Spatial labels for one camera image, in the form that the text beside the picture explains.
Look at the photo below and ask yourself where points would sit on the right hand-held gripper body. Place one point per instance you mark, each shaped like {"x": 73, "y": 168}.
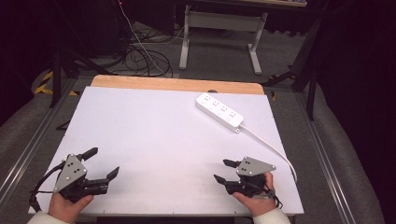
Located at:
{"x": 253, "y": 168}

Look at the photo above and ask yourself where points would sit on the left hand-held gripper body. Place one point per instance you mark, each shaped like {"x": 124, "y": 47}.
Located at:
{"x": 70, "y": 172}

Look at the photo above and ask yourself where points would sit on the person's left hand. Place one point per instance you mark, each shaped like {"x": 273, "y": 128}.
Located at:
{"x": 66, "y": 207}

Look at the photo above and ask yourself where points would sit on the person's right hand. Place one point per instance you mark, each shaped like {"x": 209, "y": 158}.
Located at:
{"x": 259, "y": 203}

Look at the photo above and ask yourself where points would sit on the white board table cover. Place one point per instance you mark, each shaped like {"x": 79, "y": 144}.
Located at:
{"x": 155, "y": 149}

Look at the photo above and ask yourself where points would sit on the white power strip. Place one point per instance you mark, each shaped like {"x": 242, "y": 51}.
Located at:
{"x": 219, "y": 112}

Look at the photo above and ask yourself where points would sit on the black tripod stand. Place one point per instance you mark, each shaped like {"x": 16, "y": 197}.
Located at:
{"x": 56, "y": 81}

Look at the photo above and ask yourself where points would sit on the black metal stand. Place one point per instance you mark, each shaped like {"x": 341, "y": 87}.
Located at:
{"x": 311, "y": 93}

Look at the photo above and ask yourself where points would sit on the black equipment rack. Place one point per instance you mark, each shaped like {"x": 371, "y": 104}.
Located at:
{"x": 102, "y": 28}

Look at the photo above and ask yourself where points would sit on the aluminium floor rail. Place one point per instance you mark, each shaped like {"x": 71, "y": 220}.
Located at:
{"x": 28, "y": 152}
{"x": 327, "y": 174}

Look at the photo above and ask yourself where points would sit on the white metal frame desk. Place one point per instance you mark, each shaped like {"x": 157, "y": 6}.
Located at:
{"x": 222, "y": 20}

